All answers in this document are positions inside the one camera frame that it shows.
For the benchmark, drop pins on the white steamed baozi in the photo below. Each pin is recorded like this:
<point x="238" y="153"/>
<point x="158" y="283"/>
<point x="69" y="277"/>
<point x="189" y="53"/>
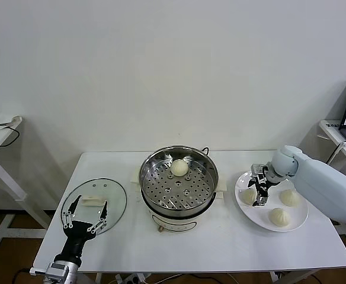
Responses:
<point x="247" y="196"/>
<point x="179" y="167"/>
<point x="288" y="197"/>
<point x="279" y="218"/>

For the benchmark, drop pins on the perforated steel steamer basket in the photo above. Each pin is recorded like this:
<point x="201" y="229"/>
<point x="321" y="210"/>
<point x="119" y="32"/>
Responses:
<point x="177" y="192"/>

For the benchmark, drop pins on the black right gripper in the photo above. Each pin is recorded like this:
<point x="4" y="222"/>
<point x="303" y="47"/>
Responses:
<point x="265" y="183"/>

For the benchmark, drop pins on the white power strip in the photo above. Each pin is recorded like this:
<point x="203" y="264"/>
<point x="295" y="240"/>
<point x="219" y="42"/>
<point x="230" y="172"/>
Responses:
<point x="131" y="278"/>

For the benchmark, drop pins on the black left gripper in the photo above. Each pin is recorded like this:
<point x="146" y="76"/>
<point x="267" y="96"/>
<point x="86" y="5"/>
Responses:
<point x="78" y="236"/>

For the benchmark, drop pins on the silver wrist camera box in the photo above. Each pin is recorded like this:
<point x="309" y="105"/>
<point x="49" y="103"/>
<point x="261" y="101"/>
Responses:
<point x="56" y="269"/>
<point x="257" y="170"/>

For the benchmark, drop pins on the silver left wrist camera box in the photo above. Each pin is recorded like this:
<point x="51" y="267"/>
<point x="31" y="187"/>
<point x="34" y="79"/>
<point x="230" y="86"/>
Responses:
<point x="56" y="269"/>

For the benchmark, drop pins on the white side table with laptop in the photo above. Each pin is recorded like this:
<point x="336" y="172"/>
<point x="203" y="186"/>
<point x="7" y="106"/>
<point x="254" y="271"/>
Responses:
<point x="329" y="126"/>

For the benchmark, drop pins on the white electric cooking pot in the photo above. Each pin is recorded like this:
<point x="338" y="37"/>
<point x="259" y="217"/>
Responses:
<point x="173" y="223"/>

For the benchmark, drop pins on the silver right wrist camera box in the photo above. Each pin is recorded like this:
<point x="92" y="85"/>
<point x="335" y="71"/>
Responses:
<point x="257" y="170"/>

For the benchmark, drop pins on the white round plate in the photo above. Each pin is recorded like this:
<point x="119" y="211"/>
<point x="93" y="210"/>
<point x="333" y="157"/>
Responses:
<point x="250" y="214"/>

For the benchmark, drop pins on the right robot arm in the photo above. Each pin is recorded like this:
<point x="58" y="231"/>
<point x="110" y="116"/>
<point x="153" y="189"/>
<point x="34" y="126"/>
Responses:
<point x="324" y="183"/>

